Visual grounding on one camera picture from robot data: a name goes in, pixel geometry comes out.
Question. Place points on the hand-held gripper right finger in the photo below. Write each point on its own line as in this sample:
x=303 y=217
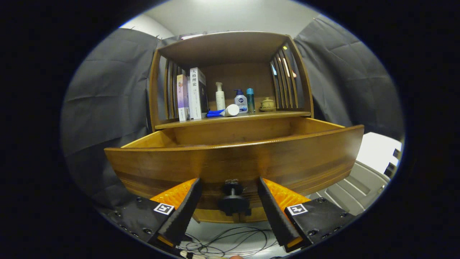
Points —
x=276 y=216

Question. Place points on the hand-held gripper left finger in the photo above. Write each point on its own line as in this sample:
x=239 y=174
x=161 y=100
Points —
x=183 y=216

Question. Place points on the black drawer knob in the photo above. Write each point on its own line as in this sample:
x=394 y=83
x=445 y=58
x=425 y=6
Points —
x=233 y=205

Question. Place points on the brown wooden drawer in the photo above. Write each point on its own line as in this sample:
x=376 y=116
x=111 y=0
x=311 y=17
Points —
x=215 y=162

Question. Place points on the green and white tube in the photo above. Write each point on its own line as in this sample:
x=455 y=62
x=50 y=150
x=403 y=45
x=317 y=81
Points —
x=231 y=110

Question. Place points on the brown wooden countertop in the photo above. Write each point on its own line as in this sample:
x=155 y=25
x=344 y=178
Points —
x=258 y=116

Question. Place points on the brown wooden cabinet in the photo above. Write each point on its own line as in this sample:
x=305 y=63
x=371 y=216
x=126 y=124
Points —
x=222 y=46

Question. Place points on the grey plastic stool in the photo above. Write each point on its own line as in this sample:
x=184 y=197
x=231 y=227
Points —
x=352 y=190

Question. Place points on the blue folded cloth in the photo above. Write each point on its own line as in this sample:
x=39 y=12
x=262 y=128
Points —
x=212 y=113

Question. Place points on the yellow lidded teacup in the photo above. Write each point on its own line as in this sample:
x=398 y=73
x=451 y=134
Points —
x=267 y=104

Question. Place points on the teal slim bottle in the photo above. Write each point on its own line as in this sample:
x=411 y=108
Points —
x=250 y=102

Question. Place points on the white bottle with blue cap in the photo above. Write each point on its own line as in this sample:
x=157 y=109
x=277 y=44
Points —
x=241 y=102

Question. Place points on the purple book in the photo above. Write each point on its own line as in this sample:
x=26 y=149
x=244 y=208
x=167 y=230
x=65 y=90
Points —
x=182 y=97

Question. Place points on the white book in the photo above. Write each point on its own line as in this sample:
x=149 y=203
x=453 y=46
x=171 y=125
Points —
x=194 y=97

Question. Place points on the white flat panel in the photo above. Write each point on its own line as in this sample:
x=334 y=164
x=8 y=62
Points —
x=377 y=151

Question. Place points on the white pump bottle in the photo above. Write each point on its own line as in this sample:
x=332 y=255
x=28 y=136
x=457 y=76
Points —
x=220 y=100

